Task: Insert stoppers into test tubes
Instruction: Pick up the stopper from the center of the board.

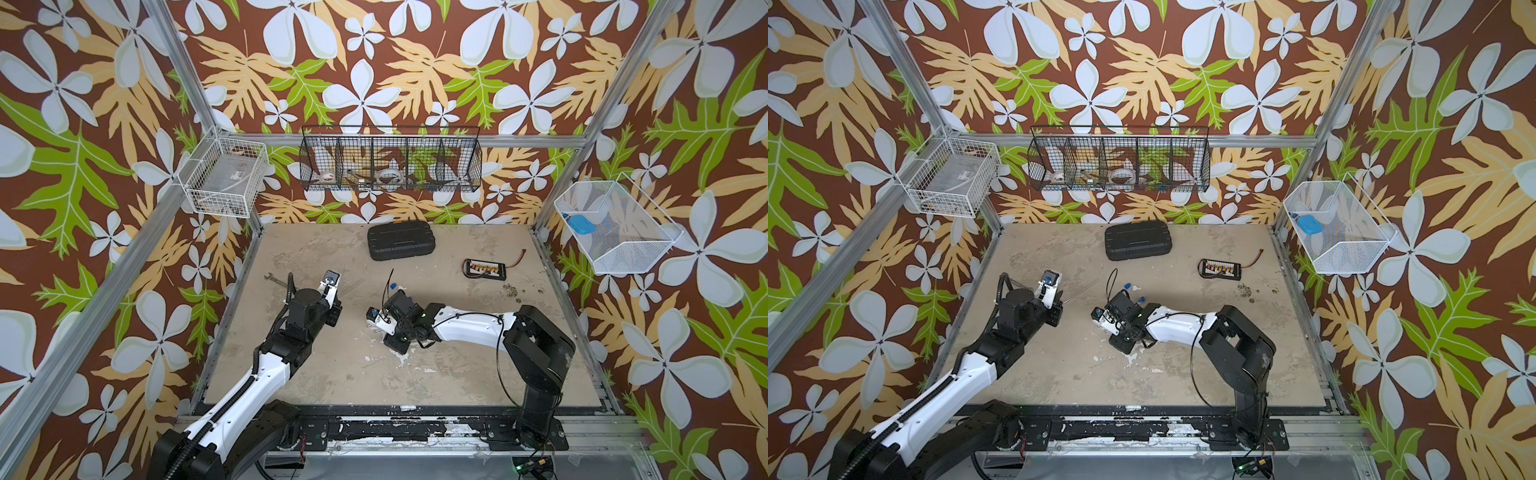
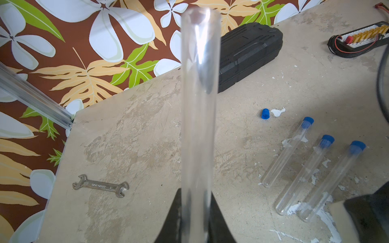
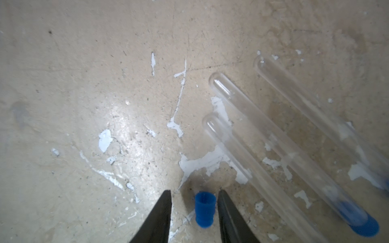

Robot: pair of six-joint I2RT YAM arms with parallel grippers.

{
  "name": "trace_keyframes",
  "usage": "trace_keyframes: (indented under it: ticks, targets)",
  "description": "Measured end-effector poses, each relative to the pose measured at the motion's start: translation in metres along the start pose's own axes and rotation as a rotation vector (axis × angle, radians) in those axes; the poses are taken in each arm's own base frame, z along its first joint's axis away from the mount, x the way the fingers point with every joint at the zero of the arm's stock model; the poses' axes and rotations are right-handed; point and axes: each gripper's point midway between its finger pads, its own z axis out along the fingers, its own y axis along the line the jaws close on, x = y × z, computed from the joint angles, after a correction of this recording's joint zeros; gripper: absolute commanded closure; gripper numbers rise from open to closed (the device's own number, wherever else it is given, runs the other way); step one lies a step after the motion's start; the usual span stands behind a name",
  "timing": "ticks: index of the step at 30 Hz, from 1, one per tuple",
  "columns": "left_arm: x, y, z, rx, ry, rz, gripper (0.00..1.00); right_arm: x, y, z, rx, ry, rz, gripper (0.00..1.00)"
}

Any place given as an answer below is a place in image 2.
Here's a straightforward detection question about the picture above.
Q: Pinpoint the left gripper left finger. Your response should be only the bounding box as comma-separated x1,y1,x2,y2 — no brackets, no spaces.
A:
154,188,182,243

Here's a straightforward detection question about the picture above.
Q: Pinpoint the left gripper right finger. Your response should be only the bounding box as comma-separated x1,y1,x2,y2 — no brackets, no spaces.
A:
209,194,236,243

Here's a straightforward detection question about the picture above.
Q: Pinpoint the clear test tube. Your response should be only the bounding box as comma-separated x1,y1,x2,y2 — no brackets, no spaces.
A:
275,142,331,216
298,147,361,222
262,123,310,188
181,7,221,243

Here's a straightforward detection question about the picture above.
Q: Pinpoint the blue stopper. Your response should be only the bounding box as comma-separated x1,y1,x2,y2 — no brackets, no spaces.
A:
319,135,335,149
349,140,366,156
301,116,314,129
260,108,270,120

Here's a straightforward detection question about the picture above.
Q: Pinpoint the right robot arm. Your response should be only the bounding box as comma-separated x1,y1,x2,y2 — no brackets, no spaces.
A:
376,45,389,123

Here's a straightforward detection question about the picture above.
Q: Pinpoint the small steel wrench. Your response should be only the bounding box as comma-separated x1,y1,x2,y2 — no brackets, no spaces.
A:
72,174,129,198

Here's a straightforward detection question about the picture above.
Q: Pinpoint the black plastic case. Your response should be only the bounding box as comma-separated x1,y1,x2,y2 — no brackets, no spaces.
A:
218,22,283,93

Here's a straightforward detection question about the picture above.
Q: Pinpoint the battery charging board with wires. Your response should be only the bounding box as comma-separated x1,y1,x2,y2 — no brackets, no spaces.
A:
327,21,389,58

